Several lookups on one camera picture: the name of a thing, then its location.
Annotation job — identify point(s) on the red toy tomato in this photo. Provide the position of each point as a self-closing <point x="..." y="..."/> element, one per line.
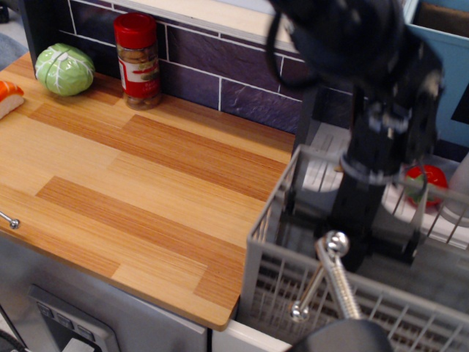
<point x="420" y="176"/>

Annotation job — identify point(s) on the grey faucet base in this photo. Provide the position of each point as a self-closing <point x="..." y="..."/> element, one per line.
<point x="455" y="208"/>

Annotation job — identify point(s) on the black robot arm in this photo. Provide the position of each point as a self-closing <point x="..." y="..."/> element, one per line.
<point x="398" y="83"/>

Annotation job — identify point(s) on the red lid spice jar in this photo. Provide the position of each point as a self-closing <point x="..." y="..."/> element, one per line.
<point x="137" y="50"/>

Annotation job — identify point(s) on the salmon sushi toy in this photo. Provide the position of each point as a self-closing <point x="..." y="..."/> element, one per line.
<point x="11" y="97"/>

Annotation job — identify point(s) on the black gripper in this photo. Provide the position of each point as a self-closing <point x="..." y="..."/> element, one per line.
<point x="353" y="208"/>

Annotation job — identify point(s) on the small chrome knob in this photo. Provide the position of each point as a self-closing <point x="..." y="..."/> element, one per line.
<point x="13" y="223"/>

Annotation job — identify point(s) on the grey oven control panel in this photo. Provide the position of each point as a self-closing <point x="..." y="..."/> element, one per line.
<point x="64" y="322"/>

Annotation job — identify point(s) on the green toy cabbage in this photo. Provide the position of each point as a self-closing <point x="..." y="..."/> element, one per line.
<point x="64" y="70"/>

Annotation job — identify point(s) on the grey plastic drying rack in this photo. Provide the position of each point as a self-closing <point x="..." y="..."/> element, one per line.
<point x="422" y="306"/>

